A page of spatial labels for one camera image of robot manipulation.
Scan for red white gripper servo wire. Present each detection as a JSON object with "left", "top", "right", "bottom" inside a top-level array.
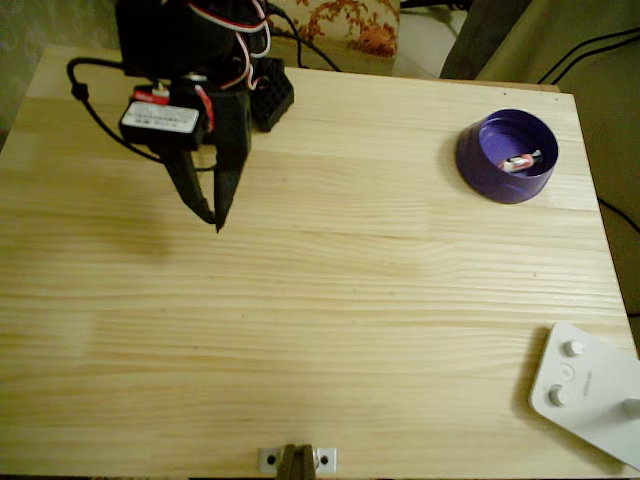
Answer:
[{"left": 194, "top": 83, "right": 217, "bottom": 132}]

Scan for red white black servo wire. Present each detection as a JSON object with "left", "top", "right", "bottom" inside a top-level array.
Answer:
[{"left": 232, "top": 27, "right": 272, "bottom": 92}]

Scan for silver metal clamp bracket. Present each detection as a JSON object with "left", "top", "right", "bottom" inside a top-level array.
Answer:
[{"left": 257, "top": 446, "right": 339, "bottom": 475}]

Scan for white red blue candy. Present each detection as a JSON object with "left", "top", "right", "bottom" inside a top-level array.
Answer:
[{"left": 497, "top": 148, "right": 545, "bottom": 173}]

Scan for dark camera stand arm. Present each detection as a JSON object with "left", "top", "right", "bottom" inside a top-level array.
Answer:
[{"left": 277, "top": 443, "right": 319, "bottom": 480}]

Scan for thin black camera cable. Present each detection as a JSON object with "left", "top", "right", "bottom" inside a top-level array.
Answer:
[{"left": 66, "top": 57, "right": 221, "bottom": 174}]

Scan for purple plastic bowl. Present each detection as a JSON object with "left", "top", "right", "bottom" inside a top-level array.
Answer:
[{"left": 454, "top": 108, "right": 560, "bottom": 205}]

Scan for black robot arm with base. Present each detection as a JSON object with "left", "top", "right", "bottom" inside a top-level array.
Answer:
[{"left": 114, "top": 0, "right": 296, "bottom": 134}]

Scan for black power cable with plug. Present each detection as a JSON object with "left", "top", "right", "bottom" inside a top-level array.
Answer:
[
  {"left": 264, "top": 2, "right": 306, "bottom": 69},
  {"left": 269, "top": 30, "right": 343, "bottom": 72}
]

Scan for floral patterned cushion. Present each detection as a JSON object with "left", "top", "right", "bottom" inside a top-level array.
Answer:
[{"left": 277, "top": 0, "right": 401, "bottom": 59}]

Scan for white lamp base with knobs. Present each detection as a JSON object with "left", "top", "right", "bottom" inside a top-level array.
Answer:
[{"left": 528, "top": 321, "right": 640, "bottom": 471}]

